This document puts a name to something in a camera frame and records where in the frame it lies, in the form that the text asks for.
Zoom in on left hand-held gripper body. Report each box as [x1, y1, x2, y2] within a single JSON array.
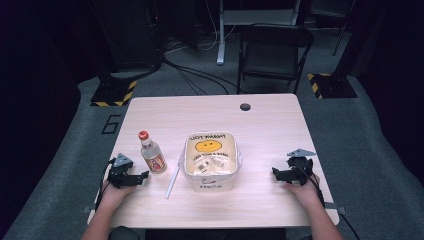
[[106, 152, 142, 190]]

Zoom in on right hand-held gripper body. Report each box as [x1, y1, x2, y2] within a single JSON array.
[[284, 148, 318, 187]]

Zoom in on clear bottle with red cap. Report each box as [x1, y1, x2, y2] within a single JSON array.
[[137, 130, 168, 175]]

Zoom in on white straw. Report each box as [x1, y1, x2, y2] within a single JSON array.
[[165, 165, 181, 200]]

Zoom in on white bin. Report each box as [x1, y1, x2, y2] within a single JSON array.
[[181, 131, 243, 193]]

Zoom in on smiley print plastic bag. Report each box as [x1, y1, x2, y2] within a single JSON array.
[[179, 131, 244, 177]]

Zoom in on person's left hand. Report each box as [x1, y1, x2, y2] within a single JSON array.
[[99, 179, 138, 210]]

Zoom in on person's right hand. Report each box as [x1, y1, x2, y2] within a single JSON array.
[[283, 173, 324, 210]]

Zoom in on person's left leg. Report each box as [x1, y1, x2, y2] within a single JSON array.
[[108, 225, 141, 240]]

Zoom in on black stand base hazard tape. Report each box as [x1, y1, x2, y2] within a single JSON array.
[[90, 79, 138, 108], [307, 72, 358, 100]]

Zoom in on black folding chair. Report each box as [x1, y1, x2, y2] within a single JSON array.
[[237, 23, 315, 95]]

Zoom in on dark equipment rack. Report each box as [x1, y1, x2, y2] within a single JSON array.
[[89, 0, 166, 73]]

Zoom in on right hand-held gripper black cable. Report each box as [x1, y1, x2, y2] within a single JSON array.
[[294, 163, 361, 240]]

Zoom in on hand-held gripper black cable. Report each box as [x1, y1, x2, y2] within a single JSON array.
[[294, 163, 361, 240], [94, 158, 116, 212]]

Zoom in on left hand-held gripper black cable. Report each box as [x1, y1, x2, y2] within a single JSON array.
[[94, 158, 116, 212]]

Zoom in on black floor cables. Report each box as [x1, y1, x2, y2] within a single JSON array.
[[162, 57, 242, 96]]

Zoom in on white floor cables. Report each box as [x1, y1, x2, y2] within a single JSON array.
[[164, 0, 238, 54]]

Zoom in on white desk frame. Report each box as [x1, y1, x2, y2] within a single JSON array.
[[216, 0, 302, 66]]

